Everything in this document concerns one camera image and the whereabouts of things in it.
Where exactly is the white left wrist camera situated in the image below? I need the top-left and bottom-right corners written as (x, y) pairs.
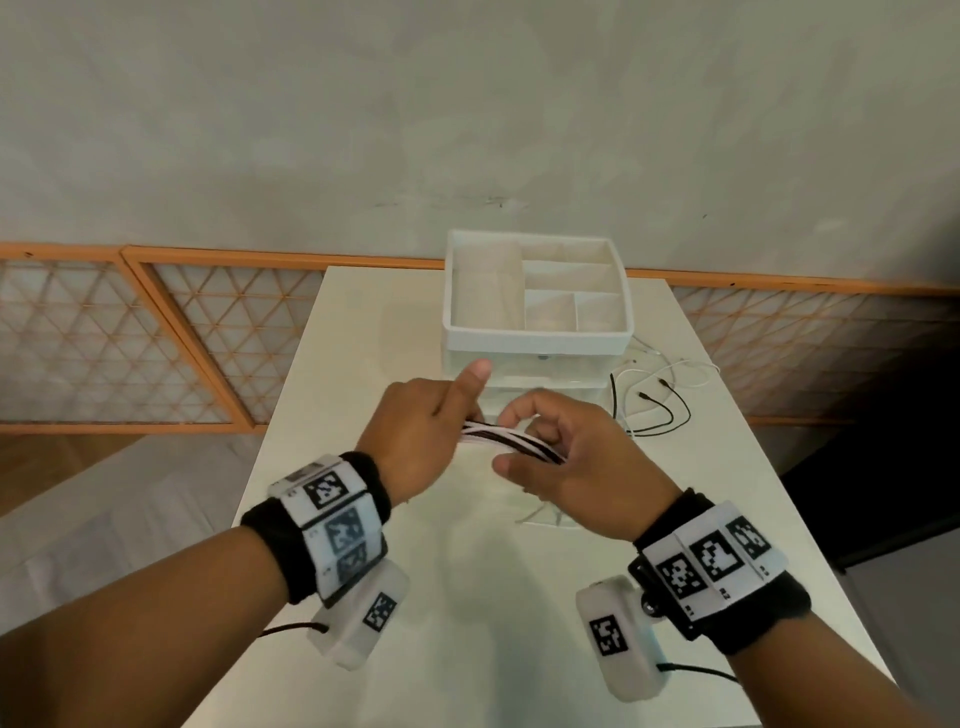
top-left (307, 558), bottom-right (412, 671)

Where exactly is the black and white cable bundle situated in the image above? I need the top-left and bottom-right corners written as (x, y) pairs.
top-left (457, 420), bottom-right (569, 468)

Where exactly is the person's left forearm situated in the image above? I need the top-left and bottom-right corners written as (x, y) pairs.
top-left (0, 523), bottom-right (297, 728)

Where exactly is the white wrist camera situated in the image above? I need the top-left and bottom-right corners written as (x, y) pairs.
top-left (575, 575), bottom-right (670, 704)
top-left (307, 558), bottom-right (412, 671)

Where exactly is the person's right forearm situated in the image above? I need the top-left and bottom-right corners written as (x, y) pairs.
top-left (723, 596), bottom-right (960, 728)

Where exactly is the person's right hand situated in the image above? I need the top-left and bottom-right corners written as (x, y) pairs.
top-left (491, 388), bottom-right (684, 545)

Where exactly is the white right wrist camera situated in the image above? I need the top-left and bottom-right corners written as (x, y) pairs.
top-left (575, 575), bottom-right (670, 704)

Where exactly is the right wristband with marker plates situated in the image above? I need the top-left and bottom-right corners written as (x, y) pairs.
top-left (628, 487), bottom-right (813, 657)

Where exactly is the left wristband with marker plates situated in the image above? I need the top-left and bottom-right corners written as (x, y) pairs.
top-left (240, 451), bottom-right (393, 610)

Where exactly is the white compartment organizer box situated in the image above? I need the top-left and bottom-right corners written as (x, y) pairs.
top-left (441, 228), bottom-right (635, 421)

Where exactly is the wristband with marker plates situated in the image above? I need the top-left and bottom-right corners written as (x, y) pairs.
top-left (240, 451), bottom-right (393, 610)
top-left (628, 487), bottom-right (813, 657)

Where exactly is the wooden lattice screen panel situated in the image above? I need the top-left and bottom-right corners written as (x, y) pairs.
top-left (0, 241), bottom-right (144, 437)
top-left (120, 246), bottom-right (449, 437)
top-left (625, 267), bottom-right (960, 429)

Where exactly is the dark furniture piece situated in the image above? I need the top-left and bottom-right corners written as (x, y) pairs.
top-left (778, 401), bottom-right (960, 577)

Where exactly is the person's left hand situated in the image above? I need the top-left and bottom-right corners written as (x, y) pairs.
top-left (356, 358), bottom-right (493, 507)

